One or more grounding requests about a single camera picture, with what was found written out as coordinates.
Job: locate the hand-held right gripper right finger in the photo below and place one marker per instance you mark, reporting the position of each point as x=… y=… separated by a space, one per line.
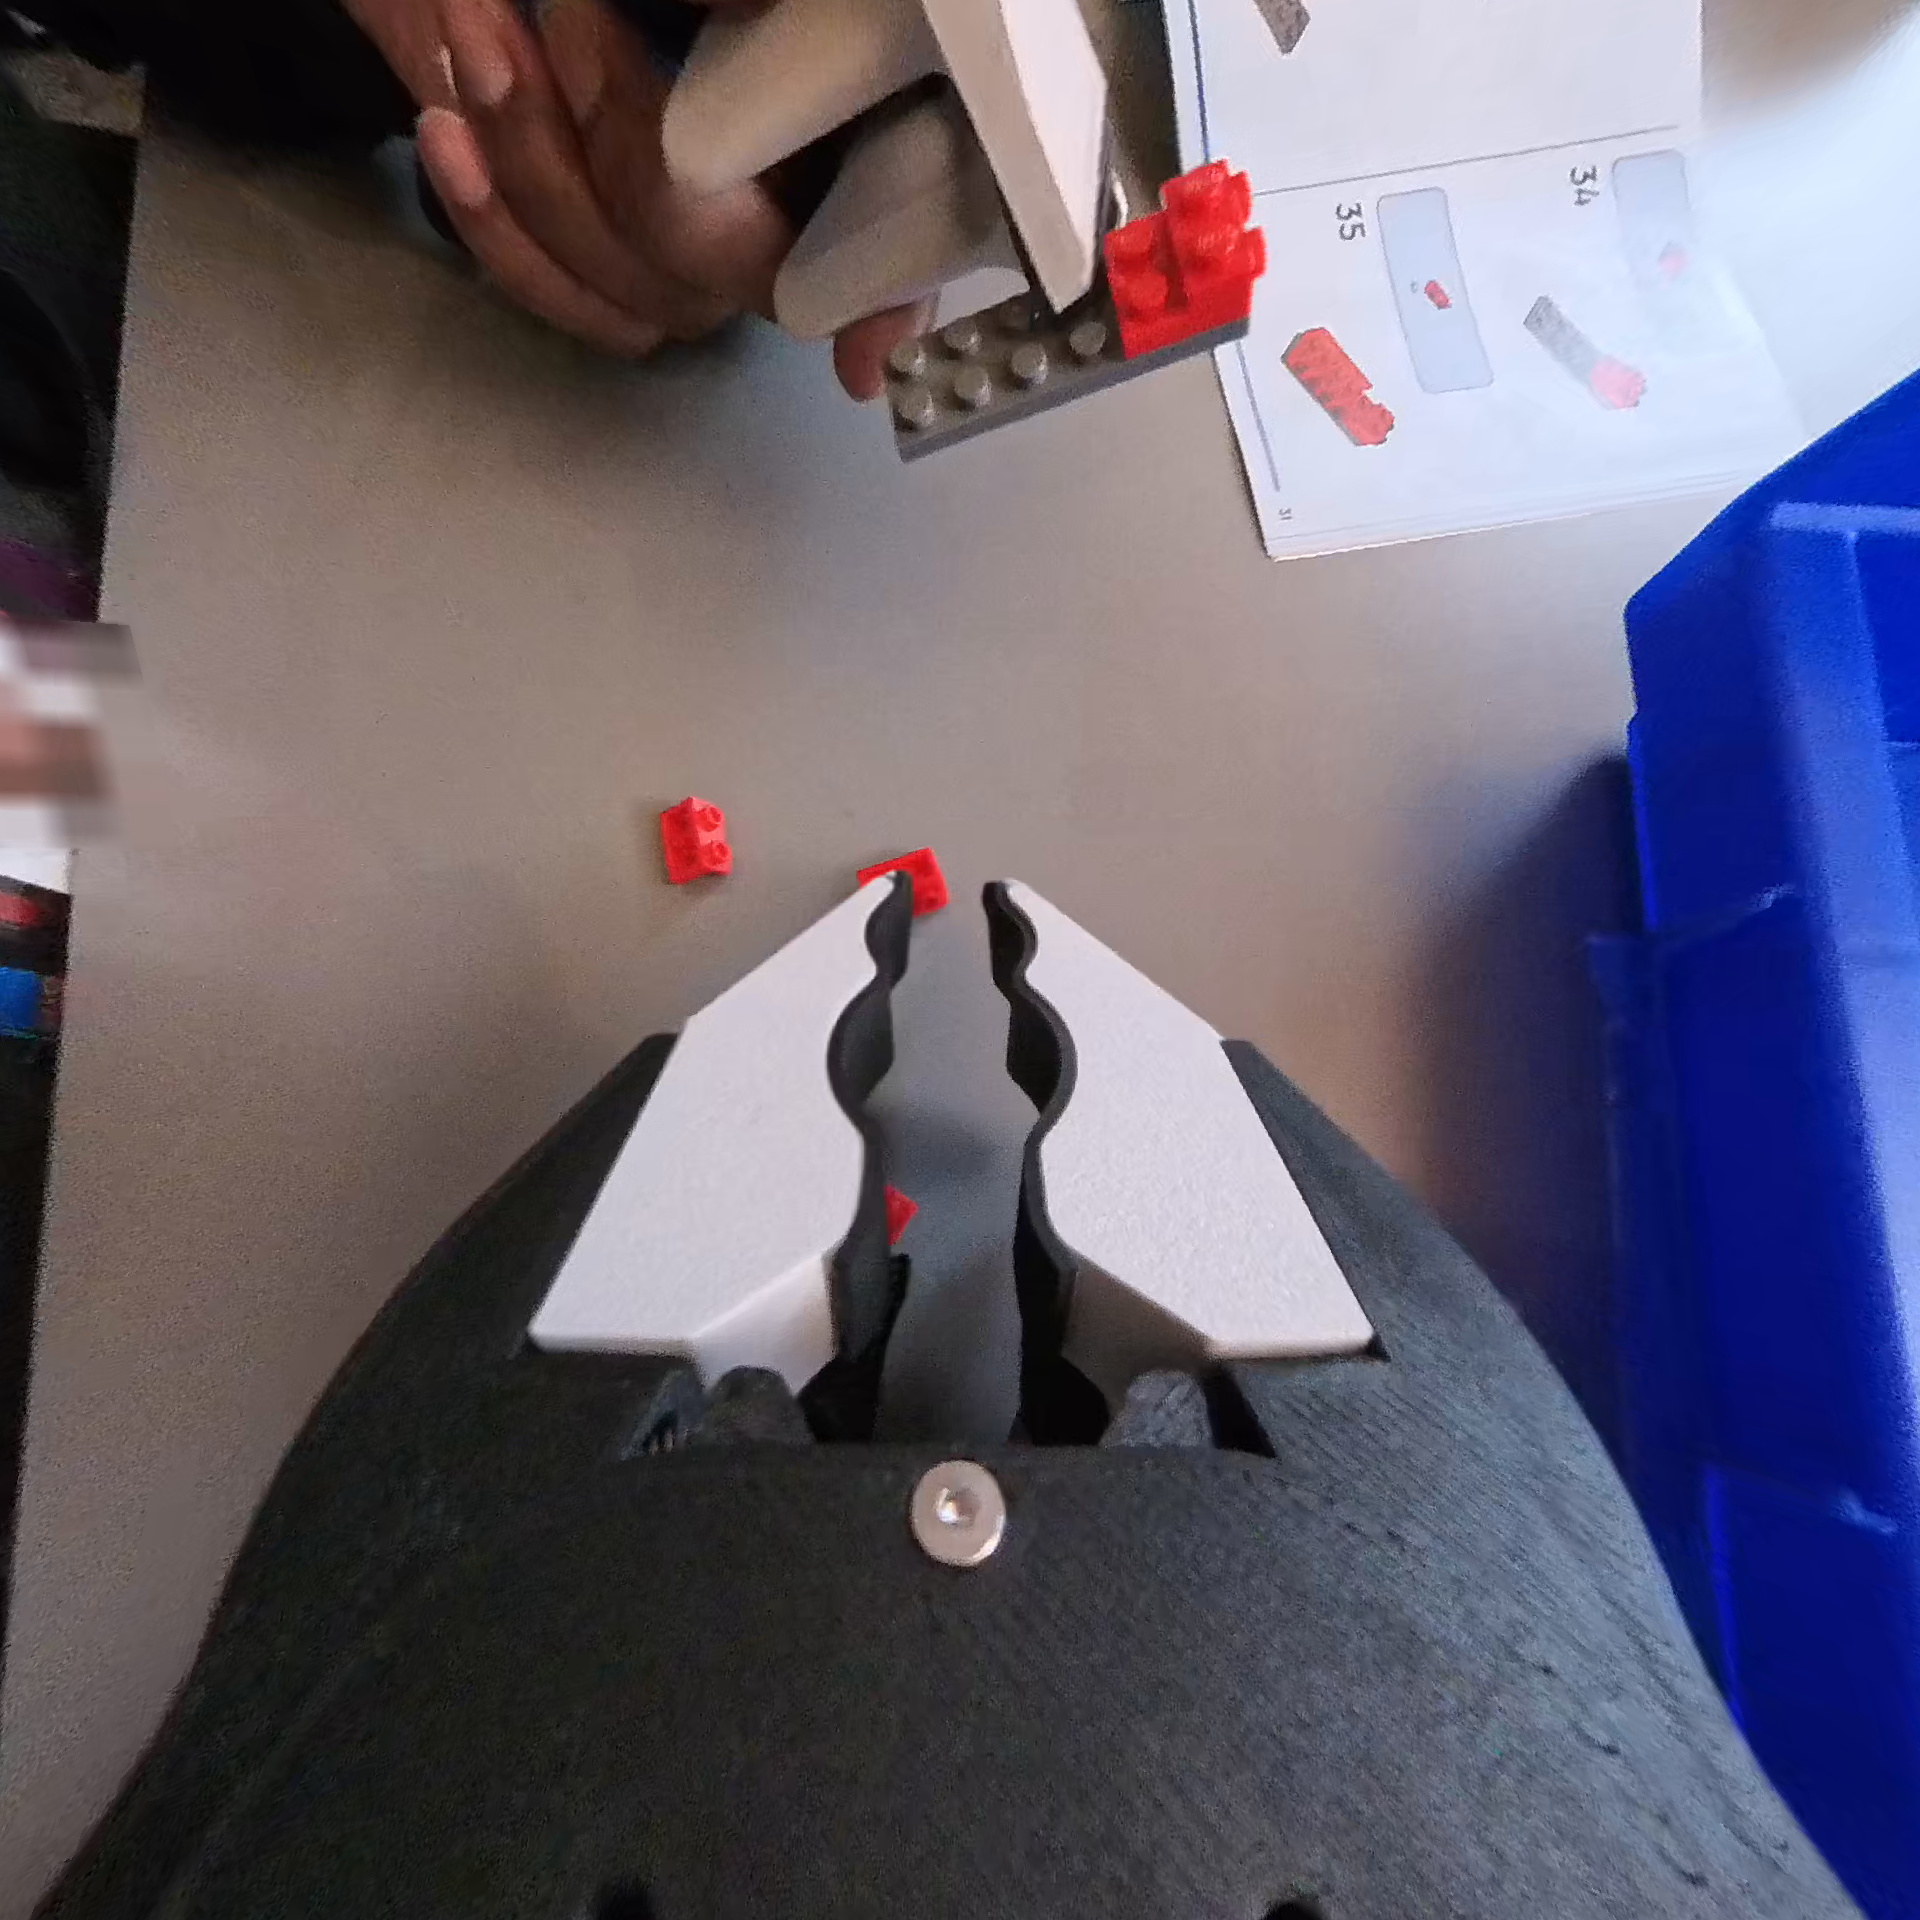
x=1201 y=1184

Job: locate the blue plastic bin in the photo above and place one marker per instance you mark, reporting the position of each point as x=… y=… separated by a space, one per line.
x=1769 y=1049

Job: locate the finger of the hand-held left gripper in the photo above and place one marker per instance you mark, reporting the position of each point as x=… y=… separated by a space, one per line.
x=1042 y=135

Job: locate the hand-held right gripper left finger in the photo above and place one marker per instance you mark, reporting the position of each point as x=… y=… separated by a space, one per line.
x=704 y=1184

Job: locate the red toy brick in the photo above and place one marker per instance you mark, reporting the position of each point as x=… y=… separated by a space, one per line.
x=1208 y=201
x=916 y=879
x=696 y=840
x=1185 y=293
x=897 y=1213

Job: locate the person's left forearm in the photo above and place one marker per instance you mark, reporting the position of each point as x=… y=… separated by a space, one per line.
x=181 y=60

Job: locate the dark grey toy plate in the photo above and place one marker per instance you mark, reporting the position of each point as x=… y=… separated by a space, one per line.
x=990 y=398

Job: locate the white instruction booklet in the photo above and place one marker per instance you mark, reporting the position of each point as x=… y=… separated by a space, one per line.
x=1424 y=89

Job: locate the person's left hand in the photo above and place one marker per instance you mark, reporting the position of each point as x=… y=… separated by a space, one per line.
x=569 y=182

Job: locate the person's printed black shirt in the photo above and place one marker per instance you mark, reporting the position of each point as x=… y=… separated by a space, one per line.
x=24 y=909

